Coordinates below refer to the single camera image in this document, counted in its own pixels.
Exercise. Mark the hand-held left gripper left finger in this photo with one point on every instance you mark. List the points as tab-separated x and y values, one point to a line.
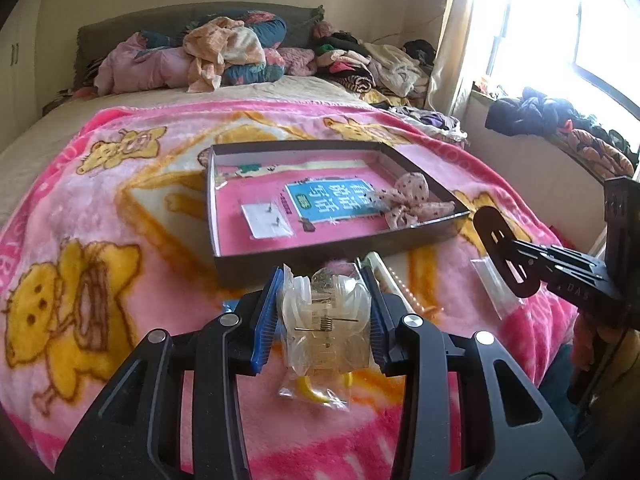
265	320

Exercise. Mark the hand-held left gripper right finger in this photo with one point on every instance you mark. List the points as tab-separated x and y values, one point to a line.
376	312

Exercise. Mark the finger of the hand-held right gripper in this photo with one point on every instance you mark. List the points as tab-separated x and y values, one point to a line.
505	240

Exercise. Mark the long clear strip packet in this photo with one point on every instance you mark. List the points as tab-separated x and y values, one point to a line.
400	285

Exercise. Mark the small clear plastic packet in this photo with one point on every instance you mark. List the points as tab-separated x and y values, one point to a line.
487	285

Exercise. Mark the clear hair claw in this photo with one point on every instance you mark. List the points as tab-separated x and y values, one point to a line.
325	320

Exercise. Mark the dark cardboard box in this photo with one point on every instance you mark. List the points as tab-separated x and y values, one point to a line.
300	262

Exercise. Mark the person's right hand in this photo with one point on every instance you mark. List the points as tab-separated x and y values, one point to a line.
590	335

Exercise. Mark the small clear earring bag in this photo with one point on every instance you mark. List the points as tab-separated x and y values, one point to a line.
265	222

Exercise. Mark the polka dot fabric bow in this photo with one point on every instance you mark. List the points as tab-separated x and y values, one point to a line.
415	190

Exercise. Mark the orange black patterned cloth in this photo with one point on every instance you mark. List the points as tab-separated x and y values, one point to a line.
600	152

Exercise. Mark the pink printed bear blanket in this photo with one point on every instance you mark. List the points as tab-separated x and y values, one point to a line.
150	260

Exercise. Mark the dark clothes on sill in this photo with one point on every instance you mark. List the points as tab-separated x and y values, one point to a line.
530	110

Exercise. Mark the crumpled clothes at bed edge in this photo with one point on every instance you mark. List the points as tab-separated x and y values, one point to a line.
435	120

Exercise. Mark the cream curtain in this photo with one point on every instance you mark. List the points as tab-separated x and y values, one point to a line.
460	35

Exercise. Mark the pile of mixed clothes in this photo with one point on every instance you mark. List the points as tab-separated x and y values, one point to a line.
380	65

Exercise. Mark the bright window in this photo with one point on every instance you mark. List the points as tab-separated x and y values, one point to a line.
550	20

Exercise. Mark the purple pink fuzzy cloth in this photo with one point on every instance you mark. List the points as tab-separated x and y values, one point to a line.
300	60

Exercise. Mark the pink quilted garment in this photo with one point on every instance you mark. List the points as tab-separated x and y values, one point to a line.
150	65

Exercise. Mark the peach patterned cloth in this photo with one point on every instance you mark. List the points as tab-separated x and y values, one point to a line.
220	42

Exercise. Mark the dark blue floral pillow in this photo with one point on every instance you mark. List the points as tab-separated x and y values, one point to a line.
270	27

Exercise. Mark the cream wardrobe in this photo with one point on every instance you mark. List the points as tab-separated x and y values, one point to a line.
15	60

